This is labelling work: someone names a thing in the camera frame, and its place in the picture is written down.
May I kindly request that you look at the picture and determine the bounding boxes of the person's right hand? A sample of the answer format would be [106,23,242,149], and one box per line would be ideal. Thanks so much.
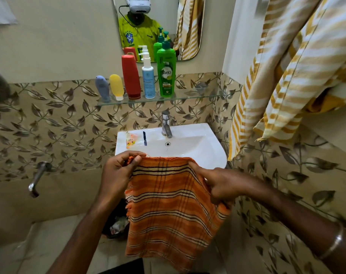
[189,162,249,206]

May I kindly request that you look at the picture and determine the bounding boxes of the person's left hand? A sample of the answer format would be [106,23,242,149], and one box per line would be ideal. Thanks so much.
[100,151,147,205]

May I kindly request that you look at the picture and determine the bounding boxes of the orange striped cloth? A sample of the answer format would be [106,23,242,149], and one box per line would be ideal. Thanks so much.
[124,156,231,273]

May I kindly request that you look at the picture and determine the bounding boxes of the person's right forearm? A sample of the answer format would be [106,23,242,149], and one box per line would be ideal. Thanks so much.
[243,180,346,274]

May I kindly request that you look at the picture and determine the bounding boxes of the person's left forearm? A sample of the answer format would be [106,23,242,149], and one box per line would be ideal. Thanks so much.
[47,194,125,274]

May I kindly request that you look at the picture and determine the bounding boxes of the orange plastic wrapper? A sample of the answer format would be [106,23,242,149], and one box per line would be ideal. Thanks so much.
[126,132,139,150]

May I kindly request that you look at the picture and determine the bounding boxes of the white ceramic sink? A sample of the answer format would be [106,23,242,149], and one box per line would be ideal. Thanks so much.
[115,123,228,170]

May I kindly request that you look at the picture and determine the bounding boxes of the chrome sink faucet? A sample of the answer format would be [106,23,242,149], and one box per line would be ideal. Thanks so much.
[161,110,173,139]

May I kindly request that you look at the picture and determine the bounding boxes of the black waste bin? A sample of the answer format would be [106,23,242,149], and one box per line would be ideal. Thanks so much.
[102,198,131,240]

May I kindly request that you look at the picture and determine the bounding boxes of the yellow squeeze tube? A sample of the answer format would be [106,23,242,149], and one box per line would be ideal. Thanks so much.
[109,74,125,101]

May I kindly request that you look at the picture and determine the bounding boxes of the grey squeeze tube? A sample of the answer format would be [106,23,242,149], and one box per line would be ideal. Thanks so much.
[95,75,111,103]

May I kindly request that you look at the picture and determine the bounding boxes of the white blue pump bottle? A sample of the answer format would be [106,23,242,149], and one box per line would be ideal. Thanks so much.
[141,52,156,100]

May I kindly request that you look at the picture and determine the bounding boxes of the red bottle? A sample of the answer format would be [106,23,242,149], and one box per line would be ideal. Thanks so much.
[121,52,141,100]

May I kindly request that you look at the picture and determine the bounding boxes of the green pump bottle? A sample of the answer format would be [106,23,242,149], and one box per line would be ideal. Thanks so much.
[156,41,177,97]

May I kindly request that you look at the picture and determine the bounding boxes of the person's dark shorts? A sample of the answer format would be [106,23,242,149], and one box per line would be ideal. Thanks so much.
[98,257,145,274]

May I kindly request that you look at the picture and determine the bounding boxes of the yellow white striped towel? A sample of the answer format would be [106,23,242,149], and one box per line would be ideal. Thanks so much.
[228,0,346,161]

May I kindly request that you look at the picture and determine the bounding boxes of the white hanging cloth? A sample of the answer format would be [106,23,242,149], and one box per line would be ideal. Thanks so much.
[0,0,18,25]

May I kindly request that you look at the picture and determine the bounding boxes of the glass wall shelf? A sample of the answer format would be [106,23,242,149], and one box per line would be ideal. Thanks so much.
[97,88,225,106]

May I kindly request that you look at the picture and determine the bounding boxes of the chrome wall tap spout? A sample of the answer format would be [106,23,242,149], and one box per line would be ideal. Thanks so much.
[29,161,53,198]

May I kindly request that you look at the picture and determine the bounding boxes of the silver bracelet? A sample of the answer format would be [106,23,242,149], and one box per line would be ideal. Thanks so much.
[315,224,345,260]

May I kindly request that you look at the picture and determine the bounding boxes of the wall mirror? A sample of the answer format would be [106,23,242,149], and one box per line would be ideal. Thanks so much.
[112,0,206,63]

